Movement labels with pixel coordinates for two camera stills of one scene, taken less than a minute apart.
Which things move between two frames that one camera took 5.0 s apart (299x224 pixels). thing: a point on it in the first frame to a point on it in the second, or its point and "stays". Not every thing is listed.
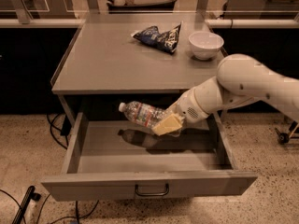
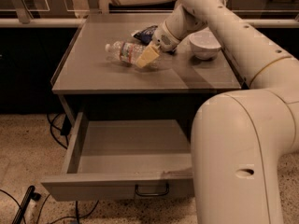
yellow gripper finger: (168, 125) to (149, 55)
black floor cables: (66, 125) stays
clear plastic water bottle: (143, 114) to (125, 50)
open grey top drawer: (108, 160) stays
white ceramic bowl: (205, 45) stays
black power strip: (30, 195) stays
